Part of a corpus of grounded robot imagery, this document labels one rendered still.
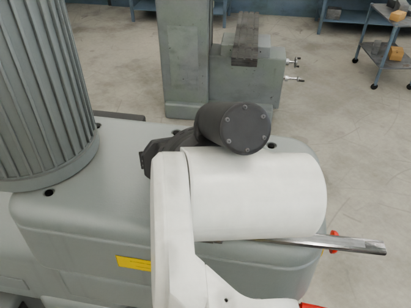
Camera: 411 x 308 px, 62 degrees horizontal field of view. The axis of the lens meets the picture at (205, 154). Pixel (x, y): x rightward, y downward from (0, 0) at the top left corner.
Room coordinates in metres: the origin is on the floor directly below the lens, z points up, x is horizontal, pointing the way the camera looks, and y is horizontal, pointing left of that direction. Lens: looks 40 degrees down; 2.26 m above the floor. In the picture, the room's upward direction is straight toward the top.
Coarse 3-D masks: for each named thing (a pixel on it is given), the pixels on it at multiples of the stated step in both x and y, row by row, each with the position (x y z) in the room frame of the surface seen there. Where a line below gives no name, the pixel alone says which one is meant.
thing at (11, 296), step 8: (0, 296) 0.38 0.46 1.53; (8, 296) 0.38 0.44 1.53; (16, 296) 0.38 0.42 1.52; (24, 296) 0.39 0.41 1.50; (0, 304) 0.36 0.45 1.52; (8, 304) 0.36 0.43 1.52; (16, 304) 0.37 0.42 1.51; (24, 304) 0.38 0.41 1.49; (32, 304) 0.39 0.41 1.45; (40, 304) 0.41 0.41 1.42
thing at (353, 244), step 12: (252, 240) 0.26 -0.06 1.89; (264, 240) 0.26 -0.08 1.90; (276, 240) 0.26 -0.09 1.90; (288, 240) 0.26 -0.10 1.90; (300, 240) 0.26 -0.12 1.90; (312, 240) 0.26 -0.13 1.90; (324, 240) 0.26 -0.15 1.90; (336, 240) 0.26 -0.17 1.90; (348, 240) 0.26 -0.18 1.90; (360, 240) 0.26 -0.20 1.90; (372, 240) 0.26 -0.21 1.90; (360, 252) 0.25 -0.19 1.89; (372, 252) 0.24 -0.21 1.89; (384, 252) 0.24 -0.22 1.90
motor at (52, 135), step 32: (0, 0) 0.38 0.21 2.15; (32, 0) 0.41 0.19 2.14; (0, 32) 0.37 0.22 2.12; (32, 32) 0.40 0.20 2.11; (64, 32) 0.44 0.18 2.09; (0, 64) 0.36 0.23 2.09; (32, 64) 0.38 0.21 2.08; (64, 64) 0.43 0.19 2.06; (0, 96) 0.36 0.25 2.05; (32, 96) 0.38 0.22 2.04; (64, 96) 0.41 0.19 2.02; (0, 128) 0.35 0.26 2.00; (32, 128) 0.37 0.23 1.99; (64, 128) 0.40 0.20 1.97; (96, 128) 0.47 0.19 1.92; (0, 160) 0.35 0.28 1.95; (32, 160) 0.36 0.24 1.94; (64, 160) 0.38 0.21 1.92
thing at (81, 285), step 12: (72, 276) 0.32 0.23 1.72; (84, 276) 0.31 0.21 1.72; (72, 288) 0.32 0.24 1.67; (84, 288) 0.31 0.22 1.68; (96, 288) 0.31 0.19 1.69; (108, 288) 0.30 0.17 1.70; (120, 288) 0.30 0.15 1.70; (132, 288) 0.30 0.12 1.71; (144, 288) 0.29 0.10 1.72; (108, 300) 0.31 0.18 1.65; (120, 300) 0.30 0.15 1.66; (132, 300) 0.30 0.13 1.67; (144, 300) 0.29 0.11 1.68
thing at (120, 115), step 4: (96, 112) 0.81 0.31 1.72; (100, 112) 0.81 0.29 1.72; (104, 112) 0.81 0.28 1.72; (108, 112) 0.81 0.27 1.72; (112, 112) 0.81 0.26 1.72; (116, 112) 0.81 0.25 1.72; (100, 116) 0.79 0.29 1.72; (104, 116) 0.79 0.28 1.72; (108, 116) 0.79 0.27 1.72; (112, 116) 0.79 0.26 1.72; (116, 116) 0.79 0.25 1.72; (120, 116) 0.79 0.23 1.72; (124, 116) 0.79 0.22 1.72; (128, 116) 0.79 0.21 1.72; (132, 116) 0.79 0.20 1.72; (136, 116) 0.79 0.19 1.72; (140, 116) 0.79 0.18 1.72; (144, 116) 0.80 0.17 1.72; (140, 120) 0.77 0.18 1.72; (144, 120) 0.79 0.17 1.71
